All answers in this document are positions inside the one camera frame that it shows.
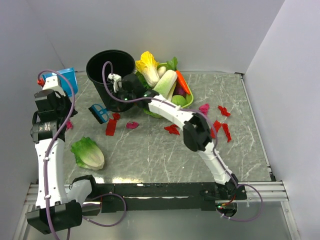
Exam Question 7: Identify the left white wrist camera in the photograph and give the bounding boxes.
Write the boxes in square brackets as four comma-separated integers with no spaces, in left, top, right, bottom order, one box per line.
[37,75,65,96]

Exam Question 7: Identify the white leek stalk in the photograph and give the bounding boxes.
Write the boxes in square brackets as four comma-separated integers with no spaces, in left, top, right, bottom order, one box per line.
[166,82,177,101]

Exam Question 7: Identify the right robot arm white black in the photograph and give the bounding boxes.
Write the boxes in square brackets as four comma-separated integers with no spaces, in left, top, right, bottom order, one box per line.
[112,74,247,201]

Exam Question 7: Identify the black plastic bucket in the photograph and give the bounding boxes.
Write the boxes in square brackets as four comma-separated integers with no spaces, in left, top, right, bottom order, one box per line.
[85,49,137,113]

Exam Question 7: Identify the purple cabbage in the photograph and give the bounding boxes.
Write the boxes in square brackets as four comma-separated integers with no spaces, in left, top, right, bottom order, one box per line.
[175,86,187,98]

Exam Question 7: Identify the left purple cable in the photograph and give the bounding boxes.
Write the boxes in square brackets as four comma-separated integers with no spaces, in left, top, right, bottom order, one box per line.
[37,69,127,240]

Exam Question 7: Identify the narrow red paper strip right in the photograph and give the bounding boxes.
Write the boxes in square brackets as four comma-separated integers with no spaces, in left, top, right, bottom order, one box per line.
[222,123,232,143]

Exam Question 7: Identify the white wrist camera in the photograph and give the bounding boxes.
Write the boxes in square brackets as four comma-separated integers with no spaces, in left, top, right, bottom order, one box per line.
[108,73,122,93]
[37,75,65,96]

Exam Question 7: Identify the green spinach leaves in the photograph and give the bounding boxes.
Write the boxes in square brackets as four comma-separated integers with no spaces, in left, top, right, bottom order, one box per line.
[136,56,179,88]

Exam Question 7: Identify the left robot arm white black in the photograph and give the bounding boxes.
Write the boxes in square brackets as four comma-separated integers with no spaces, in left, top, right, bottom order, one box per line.
[26,89,99,235]

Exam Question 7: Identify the aluminium frame rail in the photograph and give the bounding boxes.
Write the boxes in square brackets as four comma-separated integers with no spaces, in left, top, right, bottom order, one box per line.
[23,182,290,206]

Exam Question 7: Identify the white radish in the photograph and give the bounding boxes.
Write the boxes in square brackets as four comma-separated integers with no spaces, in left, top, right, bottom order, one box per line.
[157,66,167,79]

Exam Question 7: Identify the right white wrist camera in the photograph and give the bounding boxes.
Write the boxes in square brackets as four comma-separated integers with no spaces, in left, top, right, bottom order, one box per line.
[108,73,122,93]

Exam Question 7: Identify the blue hand brush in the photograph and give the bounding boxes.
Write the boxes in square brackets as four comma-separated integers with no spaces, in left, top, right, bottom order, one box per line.
[88,103,110,124]

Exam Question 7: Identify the long green romaine lettuce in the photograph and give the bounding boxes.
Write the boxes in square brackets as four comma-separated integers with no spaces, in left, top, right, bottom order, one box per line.
[143,70,177,103]

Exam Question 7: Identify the green plastic basket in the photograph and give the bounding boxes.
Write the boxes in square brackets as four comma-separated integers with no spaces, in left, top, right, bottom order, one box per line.
[135,63,194,119]

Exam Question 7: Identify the wide red paper strip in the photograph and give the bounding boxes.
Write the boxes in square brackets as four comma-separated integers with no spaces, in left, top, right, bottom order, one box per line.
[210,120,222,139]

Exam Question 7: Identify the small red paper scrap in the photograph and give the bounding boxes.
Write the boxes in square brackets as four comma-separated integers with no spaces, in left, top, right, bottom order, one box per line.
[112,112,121,121]

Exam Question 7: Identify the green cabbage on table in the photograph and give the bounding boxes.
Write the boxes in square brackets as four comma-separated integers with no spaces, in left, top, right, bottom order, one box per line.
[70,137,105,171]

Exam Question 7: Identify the yellow napa cabbage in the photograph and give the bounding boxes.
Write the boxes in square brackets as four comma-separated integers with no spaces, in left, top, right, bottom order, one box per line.
[135,51,160,88]

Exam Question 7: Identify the orange carrot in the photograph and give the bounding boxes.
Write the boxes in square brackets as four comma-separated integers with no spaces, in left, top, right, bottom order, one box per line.
[175,70,191,95]

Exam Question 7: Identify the round green cabbage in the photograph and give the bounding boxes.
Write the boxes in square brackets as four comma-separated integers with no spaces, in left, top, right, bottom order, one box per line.
[171,95,187,107]

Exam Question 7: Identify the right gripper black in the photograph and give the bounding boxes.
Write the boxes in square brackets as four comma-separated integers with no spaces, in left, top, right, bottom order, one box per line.
[106,86,136,112]

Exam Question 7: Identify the blue dustpan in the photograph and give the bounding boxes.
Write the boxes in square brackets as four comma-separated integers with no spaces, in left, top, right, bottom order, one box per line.
[41,66,79,98]

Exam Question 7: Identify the pink paper scrap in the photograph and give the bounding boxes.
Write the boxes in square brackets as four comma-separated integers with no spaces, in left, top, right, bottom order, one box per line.
[198,103,210,116]
[66,120,74,130]
[126,121,139,130]

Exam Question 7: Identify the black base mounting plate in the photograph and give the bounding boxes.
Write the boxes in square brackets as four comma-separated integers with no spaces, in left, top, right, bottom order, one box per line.
[86,182,247,213]

